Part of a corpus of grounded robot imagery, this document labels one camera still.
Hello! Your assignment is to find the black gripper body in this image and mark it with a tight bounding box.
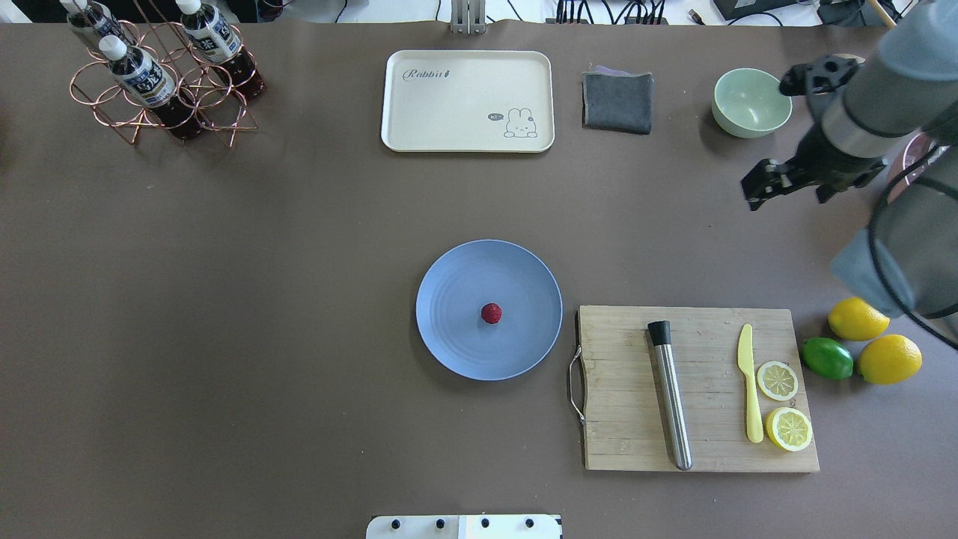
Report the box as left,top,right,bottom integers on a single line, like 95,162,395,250
740,54,888,211

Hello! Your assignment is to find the red strawberry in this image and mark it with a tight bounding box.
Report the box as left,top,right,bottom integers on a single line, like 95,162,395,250
481,302,503,325

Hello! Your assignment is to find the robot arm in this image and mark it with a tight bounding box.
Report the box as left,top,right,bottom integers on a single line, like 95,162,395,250
740,1,957,347

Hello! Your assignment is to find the blue plate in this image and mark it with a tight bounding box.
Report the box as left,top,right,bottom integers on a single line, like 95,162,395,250
416,239,564,381

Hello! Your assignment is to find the pink bowl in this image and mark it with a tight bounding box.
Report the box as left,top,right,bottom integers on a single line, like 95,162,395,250
887,135,944,207

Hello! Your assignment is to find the green bowl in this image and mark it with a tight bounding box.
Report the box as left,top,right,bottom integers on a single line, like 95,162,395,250
711,68,793,139

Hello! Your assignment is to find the yellow lemon near lime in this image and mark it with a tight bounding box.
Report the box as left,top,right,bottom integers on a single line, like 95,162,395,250
827,296,891,341

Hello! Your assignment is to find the green lime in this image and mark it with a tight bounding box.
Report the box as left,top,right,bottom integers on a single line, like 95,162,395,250
801,337,855,381

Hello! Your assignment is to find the yellow plastic knife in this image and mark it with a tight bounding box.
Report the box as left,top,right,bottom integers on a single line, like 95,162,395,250
736,323,764,444

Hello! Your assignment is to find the yellow lemon outer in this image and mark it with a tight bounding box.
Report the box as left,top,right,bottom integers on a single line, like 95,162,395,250
858,334,923,385

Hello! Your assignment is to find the grey folded cloth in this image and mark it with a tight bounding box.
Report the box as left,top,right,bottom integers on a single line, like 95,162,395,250
582,65,656,135

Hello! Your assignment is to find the thin lemon slice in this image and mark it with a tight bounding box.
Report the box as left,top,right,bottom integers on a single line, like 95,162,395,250
756,361,799,402

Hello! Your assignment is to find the steel muddler black tip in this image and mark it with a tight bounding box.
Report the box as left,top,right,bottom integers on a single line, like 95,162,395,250
647,320,692,471

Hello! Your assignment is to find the thick lemon half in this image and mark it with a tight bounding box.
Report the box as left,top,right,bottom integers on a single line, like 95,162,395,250
764,407,814,451

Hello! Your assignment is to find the wooden cutting board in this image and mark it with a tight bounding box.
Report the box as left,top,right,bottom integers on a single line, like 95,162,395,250
577,305,819,473

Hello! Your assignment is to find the cream rabbit tray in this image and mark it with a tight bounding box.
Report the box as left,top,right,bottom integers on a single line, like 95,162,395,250
380,50,555,153

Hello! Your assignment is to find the dark drink bottle upper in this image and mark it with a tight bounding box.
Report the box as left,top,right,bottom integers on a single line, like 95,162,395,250
177,1,266,101

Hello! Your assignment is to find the dark drink bottle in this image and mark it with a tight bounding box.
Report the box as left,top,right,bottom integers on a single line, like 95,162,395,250
99,35,204,140
177,1,266,101
59,0,137,56

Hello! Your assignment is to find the dark drink bottle middle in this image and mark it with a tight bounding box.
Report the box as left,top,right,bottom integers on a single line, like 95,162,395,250
99,35,204,140

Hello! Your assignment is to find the dark drink bottle outer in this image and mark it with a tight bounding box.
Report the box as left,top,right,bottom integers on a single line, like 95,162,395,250
59,0,137,56

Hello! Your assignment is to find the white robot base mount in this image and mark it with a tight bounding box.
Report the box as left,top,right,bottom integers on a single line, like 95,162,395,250
365,513,564,538

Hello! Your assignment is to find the copper wire bottle rack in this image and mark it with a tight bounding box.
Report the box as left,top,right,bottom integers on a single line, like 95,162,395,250
63,1,266,147

